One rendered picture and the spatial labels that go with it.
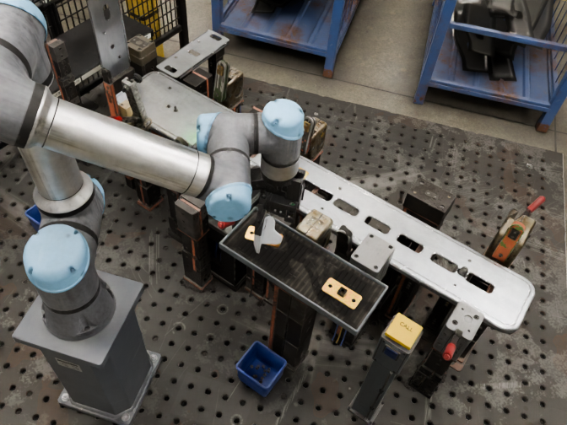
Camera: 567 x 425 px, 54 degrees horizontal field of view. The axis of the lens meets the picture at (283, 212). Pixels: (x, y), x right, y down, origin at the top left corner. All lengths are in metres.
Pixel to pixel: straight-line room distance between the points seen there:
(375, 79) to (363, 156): 1.57
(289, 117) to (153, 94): 0.97
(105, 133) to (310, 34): 2.93
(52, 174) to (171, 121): 0.76
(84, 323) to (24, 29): 0.61
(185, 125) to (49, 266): 0.82
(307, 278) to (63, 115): 0.64
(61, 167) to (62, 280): 0.21
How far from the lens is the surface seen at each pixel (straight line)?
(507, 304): 1.55
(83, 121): 0.86
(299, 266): 1.27
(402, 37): 4.12
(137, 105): 1.67
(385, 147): 2.22
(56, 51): 1.83
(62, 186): 1.14
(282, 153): 1.03
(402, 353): 1.24
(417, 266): 1.52
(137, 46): 2.02
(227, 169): 0.92
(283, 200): 1.15
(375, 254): 1.38
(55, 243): 1.14
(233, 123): 1.01
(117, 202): 2.00
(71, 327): 1.25
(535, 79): 3.80
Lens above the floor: 2.22
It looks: 51 degrees down
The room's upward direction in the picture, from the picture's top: 6 degrees clockwise
